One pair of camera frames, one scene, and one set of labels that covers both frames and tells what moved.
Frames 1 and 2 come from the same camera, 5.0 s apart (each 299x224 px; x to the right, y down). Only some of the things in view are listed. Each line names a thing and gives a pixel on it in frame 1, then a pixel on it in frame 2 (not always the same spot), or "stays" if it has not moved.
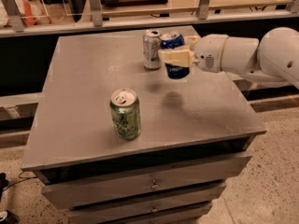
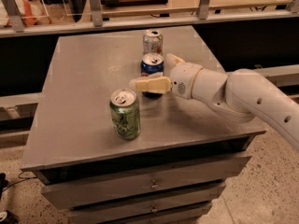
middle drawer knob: (154, 208) stays
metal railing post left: (11, 8) stays
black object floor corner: (11, 218) stays
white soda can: (151, 49) stays
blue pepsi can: (172, 41) -> (152, 65)
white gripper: (209, 53) -> (183, 78)
